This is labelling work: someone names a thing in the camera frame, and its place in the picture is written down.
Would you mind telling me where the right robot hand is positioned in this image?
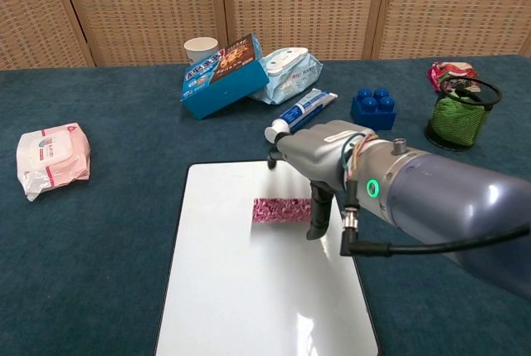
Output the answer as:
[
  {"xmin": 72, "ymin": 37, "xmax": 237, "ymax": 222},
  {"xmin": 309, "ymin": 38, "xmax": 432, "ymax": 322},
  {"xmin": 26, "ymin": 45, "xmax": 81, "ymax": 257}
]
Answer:
[{"xmin": 265, "ymin": 119, "xmax": 378, "ymax": 241}]

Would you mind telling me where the pink patterned small packet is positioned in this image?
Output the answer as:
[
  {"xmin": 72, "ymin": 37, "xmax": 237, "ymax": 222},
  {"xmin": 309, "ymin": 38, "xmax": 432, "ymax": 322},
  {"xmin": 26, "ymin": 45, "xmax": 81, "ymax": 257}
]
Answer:
[{"xmin": 251, "ymin": 197, "xmax": 314, "ymax": 225}]

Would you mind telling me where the blue white toothpaste tube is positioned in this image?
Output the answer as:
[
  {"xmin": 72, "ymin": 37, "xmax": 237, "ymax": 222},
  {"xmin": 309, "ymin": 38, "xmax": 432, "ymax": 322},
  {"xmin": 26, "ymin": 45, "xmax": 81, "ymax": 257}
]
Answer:
[{"xmin": 264, "ymin": 87, "xmax": 339, "ymax": 144}]

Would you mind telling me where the blue building block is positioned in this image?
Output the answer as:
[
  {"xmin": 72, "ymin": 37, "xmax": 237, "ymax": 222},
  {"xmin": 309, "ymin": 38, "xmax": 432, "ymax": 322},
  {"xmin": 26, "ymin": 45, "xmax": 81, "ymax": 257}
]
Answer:
[{"xmin": 349, "ymin": 86, "xmax": 397, "ymax": 132}]

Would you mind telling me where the light blue wet wipes pack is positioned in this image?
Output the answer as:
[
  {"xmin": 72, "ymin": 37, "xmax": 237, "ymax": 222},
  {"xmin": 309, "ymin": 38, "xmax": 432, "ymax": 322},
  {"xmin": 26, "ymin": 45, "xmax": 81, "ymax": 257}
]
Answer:
[{"xmin": 247, "ymin": 46, "xmax": 324, "ymax": 106}]

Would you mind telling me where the blue cookie box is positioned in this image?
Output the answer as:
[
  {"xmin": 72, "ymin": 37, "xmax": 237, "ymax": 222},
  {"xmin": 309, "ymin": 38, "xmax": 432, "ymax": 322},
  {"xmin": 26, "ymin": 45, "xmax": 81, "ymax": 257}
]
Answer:
[{"xmin": 180, "ymin": 32, "xmax": 271, "ymax": 121}]

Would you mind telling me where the white rectangular board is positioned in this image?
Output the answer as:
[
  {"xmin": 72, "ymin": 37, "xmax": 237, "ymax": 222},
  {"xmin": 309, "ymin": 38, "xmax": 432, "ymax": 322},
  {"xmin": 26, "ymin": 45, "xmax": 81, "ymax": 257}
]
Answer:
[{"xmin": 154, "ymin": 158, "xmax": 381, "ymax": 356}]

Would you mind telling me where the green cloth in holder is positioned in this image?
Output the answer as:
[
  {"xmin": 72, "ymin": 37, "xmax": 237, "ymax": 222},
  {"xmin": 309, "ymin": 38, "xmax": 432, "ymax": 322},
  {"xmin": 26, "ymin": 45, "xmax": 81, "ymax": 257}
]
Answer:
[{"xmin": 429, "ymin": 96, "xmax": 487, "ymax": 146}]

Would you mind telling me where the black mesh pen holder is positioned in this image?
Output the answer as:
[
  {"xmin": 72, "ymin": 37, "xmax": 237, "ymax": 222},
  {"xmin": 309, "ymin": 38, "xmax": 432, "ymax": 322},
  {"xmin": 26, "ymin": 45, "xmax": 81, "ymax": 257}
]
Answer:
[{"xmin": 424, "ymin": 76, "xmax": 503, "ymax": 152}]

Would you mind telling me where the red drink pouch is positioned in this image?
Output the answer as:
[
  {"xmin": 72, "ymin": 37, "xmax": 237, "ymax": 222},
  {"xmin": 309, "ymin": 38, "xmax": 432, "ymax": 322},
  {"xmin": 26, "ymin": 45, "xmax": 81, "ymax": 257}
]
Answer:
[{"xmin": 426, "ymin": 60, "xmax": 479, "ymax": 92}]

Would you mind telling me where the white paper cup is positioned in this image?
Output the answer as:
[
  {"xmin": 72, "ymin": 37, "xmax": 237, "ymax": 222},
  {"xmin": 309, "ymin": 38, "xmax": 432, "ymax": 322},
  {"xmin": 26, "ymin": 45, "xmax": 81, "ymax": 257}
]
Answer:
[{"xmin": 183, "ymin": 37, "xmax": 220, "ymax": 66}]

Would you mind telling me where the teal table mat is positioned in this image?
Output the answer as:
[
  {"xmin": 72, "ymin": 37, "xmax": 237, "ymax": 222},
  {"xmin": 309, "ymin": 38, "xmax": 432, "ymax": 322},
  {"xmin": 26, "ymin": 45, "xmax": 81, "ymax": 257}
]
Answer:
[{"xmin": 0, "ymin": 54, "xmax": 531, "ymax": 356}]

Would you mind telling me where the woven bamboo folding screen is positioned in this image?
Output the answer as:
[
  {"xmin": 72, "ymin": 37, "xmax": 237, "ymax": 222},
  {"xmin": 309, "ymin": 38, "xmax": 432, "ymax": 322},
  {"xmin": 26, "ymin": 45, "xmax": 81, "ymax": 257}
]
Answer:
[{"xmin": 0, "ymin": 0, "xmax": 531, "ymax": 71}]

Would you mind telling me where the pink wet wipes pack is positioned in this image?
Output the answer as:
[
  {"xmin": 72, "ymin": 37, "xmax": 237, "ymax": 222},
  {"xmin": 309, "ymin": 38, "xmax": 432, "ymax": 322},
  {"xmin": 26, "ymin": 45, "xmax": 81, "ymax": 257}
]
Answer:
[{"xmin": 16, "ymin": 122, "xmax": 92, "ymax": 202}]

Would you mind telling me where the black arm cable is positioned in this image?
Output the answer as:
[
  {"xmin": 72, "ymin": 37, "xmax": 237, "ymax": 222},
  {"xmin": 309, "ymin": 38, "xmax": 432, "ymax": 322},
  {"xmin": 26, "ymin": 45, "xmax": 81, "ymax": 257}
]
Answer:
[{"xmin": 339, "ymin": 179, "xmax": 531, "ymax": 258}]

